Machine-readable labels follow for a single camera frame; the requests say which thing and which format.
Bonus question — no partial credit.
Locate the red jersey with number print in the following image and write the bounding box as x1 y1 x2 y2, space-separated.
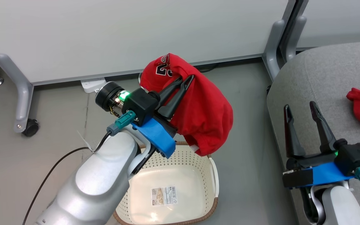
139 53 234 157

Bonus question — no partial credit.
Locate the narrow white partition panel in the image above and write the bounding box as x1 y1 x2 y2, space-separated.
295 0 360 49

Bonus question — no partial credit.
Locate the blue right camera mount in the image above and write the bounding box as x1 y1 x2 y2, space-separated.
311 162 355 186

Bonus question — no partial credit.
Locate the grey partition foot with caster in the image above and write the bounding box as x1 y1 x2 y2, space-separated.
0 53 34 133

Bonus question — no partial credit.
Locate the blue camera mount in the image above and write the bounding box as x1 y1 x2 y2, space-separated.
131 117 177 159
311 162 355 186

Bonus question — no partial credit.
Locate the paper label sticker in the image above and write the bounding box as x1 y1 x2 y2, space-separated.
151 186 178 206

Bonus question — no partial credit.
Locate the grey fabric sofa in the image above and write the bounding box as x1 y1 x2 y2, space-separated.
267 41 360 225

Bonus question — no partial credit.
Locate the large white partition panel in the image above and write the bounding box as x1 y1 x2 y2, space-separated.
0 0 289 86

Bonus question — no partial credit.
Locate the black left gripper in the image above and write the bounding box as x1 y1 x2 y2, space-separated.
122 74 195 126

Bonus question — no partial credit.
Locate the blue left camera mount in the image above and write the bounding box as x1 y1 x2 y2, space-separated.
131 117 177 159

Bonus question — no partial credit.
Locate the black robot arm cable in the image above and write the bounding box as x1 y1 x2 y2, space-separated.
22 131 112 225

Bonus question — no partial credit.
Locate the white cable tie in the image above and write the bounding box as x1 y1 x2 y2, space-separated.
77 130 93 154

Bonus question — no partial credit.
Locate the black caster wheel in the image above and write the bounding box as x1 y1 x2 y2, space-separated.
22 119 40 137

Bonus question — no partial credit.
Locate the cream perforated laundry basket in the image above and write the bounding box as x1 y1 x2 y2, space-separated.
113 141 220 225

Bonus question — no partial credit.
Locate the white power strip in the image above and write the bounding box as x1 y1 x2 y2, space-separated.
80 78 107 93

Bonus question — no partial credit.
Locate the teal left cable connector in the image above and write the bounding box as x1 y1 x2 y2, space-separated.
107 110 136 137

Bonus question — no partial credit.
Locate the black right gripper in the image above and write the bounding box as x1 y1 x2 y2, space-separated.
284 101 360 176

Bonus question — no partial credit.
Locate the black floor cable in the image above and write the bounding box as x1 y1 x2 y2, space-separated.
195 63 219 73

